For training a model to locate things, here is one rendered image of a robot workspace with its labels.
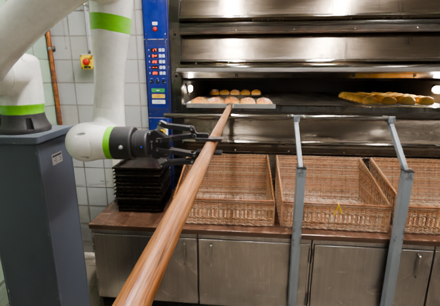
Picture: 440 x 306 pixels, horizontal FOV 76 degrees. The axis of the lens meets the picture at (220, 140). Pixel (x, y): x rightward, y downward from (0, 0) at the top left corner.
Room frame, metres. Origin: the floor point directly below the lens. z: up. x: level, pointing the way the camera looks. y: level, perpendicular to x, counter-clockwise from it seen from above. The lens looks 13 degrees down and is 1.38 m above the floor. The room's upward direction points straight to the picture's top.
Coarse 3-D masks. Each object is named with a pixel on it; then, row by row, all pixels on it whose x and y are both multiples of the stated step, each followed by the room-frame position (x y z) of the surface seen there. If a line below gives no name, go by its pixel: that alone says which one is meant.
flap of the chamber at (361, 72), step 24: (192, 72) 1.78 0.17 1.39; (216, 72) 1.77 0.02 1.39; (240, 72) 1.76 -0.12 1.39; (264, 72) 1.74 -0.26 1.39; (288, 72) 1.73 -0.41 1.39; (312, 72) 1.72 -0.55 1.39; (336, 72) 1.71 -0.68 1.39; (360, 72) 1.69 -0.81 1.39; (384, 72) 1.68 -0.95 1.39; (408, 72) 1.67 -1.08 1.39; (432, 72) 1.66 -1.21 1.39
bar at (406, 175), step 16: (400, 144) 1.35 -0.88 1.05; (400, 160) 1.30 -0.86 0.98; (304, 176) 1.26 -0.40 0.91; (400, 176) 1.26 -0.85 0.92; (400, 192) 1.24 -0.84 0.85; (400, 208) 1.22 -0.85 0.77; (400, 224) 1.22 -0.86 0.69; (400, 240) 1.22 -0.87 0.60; (400, 256) 1.22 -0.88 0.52; (288, 288) 1.30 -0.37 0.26; (384, 288) 1.24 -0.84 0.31; (288, 304) 1.28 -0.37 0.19; (384, 304) 1.22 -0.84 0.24
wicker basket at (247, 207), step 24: (216, 168) 1.85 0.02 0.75; (240, 168) 1.83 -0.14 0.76; (264, 168) 1.82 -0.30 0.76; (216, 192) 1.80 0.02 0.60; (240, 192) 1.79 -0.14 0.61; (264, 192) 1.78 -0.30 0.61; (192, 216) 1.42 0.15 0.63; (216, 216) 1.41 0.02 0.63; (240, 216) 1.40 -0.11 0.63; (264, 216) 1.39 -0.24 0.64
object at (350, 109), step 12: (192, 108) 1.92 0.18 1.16; (204, 108) 1.91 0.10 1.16; (216, 108) 1.91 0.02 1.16; (240, 108) 1.89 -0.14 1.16; (252, 108) 1.88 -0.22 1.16; (276, 108) 1.87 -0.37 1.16; (288, 108) 1.86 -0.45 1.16; (300, 108) 1.86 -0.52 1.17; (312, 108) 1.85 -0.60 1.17; (324, 108) 1.84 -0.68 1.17; (336, 108) 1.83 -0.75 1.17; (348, 108) 1.83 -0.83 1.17; (360, 108) 1.82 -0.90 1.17; (372, 108) 1.81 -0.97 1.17; (384, 108) 1.81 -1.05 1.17; (396, 108) 1.80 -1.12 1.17; (408, 108) 1.79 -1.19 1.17; (420, 108) 1.79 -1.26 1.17; (432, 108) 1.78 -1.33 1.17
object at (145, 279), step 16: (224, 112) 1.32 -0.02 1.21; (208, 144) 0.70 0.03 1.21; (208, 160) 0.59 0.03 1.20; (192, 176) 0.47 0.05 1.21; (192, 192) 0.42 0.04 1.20; (176, 208) 0.35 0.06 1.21; (160, 224) 0.31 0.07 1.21; (176, 224) 0.32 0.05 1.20; (160, 240) 0.27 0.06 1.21; (176, 240) 0.30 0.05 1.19; (144, 256) 0.25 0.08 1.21; (160, 256) 0.25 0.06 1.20; (144, 272) 0.22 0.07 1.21; (160, 272) 0.24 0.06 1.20; (128, 288) 0.20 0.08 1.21; (144, 288) 0.21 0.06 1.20; (128, 304) 0.19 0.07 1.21; (144, 304) 0.20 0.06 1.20
